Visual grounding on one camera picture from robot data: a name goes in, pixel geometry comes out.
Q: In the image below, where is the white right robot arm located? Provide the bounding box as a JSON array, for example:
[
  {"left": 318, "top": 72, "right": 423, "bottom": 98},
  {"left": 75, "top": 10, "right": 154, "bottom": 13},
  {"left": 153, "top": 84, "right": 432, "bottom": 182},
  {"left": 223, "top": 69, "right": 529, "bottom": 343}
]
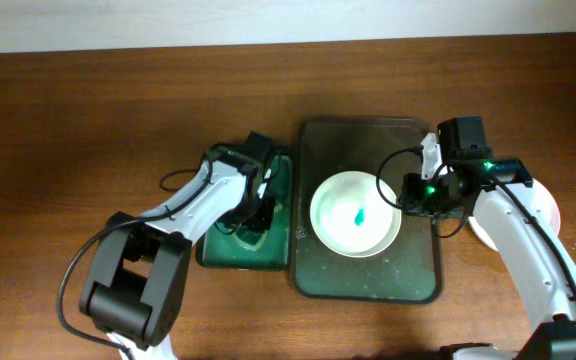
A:
[{"left": 400, "top": 159, "right": 576, "bottom": 359}]

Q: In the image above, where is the large dark serving tray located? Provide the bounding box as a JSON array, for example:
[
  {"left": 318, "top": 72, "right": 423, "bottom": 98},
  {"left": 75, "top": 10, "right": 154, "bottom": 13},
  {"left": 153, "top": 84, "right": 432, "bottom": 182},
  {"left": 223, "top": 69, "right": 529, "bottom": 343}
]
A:
[{"left": 290, "top": 116, "right": 442, "bottom": 304}]

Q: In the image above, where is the green yellow scrub sponge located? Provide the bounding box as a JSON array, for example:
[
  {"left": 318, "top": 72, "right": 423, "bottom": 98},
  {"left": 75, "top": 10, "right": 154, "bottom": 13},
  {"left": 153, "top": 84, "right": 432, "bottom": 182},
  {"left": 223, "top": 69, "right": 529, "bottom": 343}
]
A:
[{"left": 233, "top": 228, "right": 268, "bottom": 251}]

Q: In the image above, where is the white plate corner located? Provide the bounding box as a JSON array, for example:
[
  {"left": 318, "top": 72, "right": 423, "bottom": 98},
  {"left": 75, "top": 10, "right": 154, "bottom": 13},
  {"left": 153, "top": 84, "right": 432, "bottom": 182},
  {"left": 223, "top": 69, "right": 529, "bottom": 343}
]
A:
[{"left": 309, "top": 171, "right": 402, "bottom": 258}]

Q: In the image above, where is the grey plate with green stain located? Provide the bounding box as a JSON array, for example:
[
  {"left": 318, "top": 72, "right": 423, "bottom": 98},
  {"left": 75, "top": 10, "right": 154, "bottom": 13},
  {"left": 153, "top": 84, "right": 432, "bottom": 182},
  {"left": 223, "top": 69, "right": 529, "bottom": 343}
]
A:
[{"left": 468, "top": 217, "right": 498, "bottom": 252}]

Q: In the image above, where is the small green water tray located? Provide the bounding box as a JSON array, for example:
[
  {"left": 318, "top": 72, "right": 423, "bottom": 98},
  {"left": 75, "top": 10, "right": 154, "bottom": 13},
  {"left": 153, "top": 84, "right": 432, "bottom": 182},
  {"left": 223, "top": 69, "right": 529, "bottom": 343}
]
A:
[{"left": 196, "top": 149, "right": 294, "bottom": 271}]

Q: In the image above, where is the white plate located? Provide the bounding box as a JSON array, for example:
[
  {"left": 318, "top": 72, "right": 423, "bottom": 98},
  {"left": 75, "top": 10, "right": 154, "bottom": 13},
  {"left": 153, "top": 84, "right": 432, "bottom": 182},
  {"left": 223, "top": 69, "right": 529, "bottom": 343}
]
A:
[{"left": 467, "top": 178, "right": 562, "bottom": 251}]

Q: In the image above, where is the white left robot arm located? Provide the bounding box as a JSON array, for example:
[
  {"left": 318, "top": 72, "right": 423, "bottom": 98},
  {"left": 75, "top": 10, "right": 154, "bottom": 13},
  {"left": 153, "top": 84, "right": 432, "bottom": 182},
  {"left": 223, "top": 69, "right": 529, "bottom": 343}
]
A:
[{"left": 79, "top": 144, "right": 277, "bottom": 359}]

